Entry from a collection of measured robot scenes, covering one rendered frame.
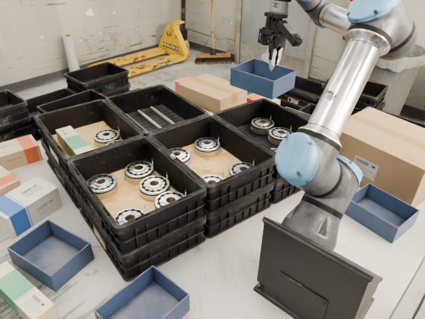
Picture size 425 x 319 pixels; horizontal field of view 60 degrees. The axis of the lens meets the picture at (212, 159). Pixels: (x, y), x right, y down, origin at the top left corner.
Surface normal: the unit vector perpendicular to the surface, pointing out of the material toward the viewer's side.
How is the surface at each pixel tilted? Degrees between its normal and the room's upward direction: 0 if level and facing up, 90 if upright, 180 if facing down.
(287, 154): 57
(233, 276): 0
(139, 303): 0
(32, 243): 90
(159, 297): 0
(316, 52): 90
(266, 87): 91
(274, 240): 90
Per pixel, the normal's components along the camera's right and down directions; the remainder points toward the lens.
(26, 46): 0.73, 0.39
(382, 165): -0.78, 0.33
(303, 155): -0.75, -0.27
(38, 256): 0.01, -0.83
